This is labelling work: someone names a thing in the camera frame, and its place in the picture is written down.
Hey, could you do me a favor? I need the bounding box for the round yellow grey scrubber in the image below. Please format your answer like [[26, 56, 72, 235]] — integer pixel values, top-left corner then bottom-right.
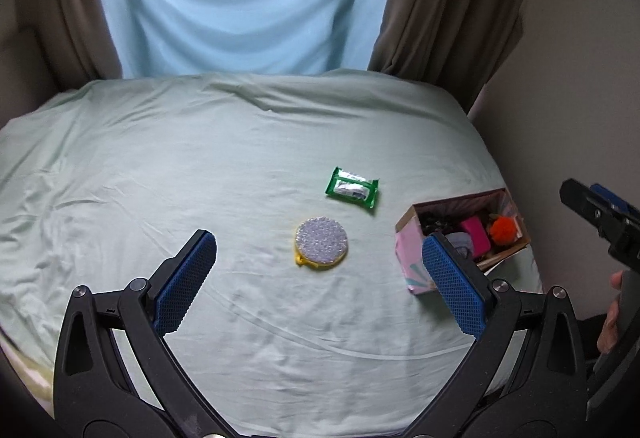
[[294, 216, 348, 269]]

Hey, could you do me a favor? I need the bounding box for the grey blue sock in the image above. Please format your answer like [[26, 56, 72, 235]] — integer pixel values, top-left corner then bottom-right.
[[446, 231, 474, 258]]

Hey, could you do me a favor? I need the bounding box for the brown left curtain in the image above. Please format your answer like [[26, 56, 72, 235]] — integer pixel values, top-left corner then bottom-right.
[[15, 0, 122, 90]]

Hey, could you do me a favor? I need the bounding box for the open cardboard box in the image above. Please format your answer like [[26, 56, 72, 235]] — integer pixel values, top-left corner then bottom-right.
[[395, 188, 530, 296]]

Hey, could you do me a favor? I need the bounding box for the brown right curtain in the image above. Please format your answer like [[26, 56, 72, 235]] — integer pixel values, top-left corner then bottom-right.
[[369, 0, 524, 111]]

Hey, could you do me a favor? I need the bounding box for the green wet wipes pack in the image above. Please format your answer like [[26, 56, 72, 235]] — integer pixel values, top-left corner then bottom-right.
[[324, 166, 378, 211]]

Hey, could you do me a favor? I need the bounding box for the light green bed sheet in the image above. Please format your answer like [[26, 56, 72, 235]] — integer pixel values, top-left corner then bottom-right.
[[1, 71, 504, 437]]

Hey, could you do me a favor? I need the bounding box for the person's right hand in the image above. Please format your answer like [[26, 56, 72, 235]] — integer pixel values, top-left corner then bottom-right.
[[597, 270, 624, 354]]

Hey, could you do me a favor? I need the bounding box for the black patterned scrunchie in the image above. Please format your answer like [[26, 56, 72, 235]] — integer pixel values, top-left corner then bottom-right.
[[419, 212, 461, 237]]

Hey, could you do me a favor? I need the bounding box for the orange pom-pom ball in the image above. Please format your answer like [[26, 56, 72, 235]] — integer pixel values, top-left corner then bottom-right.
[[487, 215, 518, 247]]

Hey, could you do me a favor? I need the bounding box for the beige headboard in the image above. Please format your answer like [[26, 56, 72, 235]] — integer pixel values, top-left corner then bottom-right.
[[0, 28, 58, 126]]

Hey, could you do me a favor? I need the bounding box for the brown curtain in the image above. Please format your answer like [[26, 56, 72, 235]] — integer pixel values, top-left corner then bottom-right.
[[369, 0, 524, 111], [15, 0, 122, 90]]

